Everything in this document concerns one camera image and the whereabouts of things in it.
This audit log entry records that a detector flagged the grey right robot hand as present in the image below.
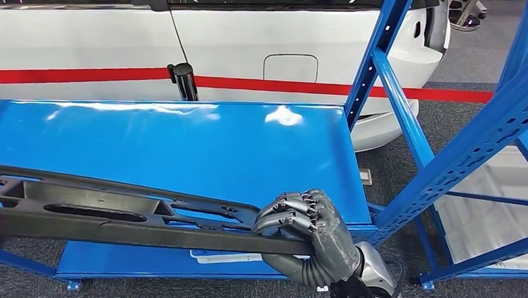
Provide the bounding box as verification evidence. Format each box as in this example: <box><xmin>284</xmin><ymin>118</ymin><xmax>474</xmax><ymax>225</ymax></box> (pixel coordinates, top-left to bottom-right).
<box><xmin>249</xmin><ymin>187</ymin><xmax>364</xmax><ymax>290</ymax></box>

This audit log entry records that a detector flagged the long black plastic panel part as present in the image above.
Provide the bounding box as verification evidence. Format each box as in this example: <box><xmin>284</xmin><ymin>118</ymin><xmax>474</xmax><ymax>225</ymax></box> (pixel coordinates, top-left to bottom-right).
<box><xmin>0</xmin><ymin>162</ymin><xmax>317</xmax><ymax>257</ymax></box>

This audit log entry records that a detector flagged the red barrier belt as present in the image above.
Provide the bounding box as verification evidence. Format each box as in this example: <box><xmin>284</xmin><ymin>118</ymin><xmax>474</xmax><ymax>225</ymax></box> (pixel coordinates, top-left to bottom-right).
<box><xmin>0</xmin><ymin>62</ymin><xmax>172</xmax><ymax>91</ymax></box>
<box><xmin>194</xmin><ymin>75</ymin><xmax>494</xmax><ymax>104</ymax></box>

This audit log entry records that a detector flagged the chrome chair base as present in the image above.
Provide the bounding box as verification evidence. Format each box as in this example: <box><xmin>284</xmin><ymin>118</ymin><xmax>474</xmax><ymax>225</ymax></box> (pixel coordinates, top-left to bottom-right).
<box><xmin>447</xmin><ymin>0</ymin><xmax>490</xmax><ymax>33</ymax></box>

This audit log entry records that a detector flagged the white car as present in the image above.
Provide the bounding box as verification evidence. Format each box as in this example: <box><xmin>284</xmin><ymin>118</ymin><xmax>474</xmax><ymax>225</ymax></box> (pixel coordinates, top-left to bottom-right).
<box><xmin>0</xmin><ymin>0</ymin><xmax>452</xmax><ymax>156</ymax></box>

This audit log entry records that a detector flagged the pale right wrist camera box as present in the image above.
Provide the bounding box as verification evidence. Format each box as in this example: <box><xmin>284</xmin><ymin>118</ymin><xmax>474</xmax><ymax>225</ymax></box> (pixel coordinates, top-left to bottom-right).
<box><xmin>329</xmin><ymin>273</ymin><xmax>377</xmax><ymax>298</ymax></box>

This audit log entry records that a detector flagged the black stanchion post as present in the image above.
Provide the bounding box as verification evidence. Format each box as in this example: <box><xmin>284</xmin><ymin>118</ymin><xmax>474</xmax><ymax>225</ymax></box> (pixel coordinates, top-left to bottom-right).
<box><xmin>166</xmin><ymin>62</ymin><xmax>201</xmax><ymax>103</ymax></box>

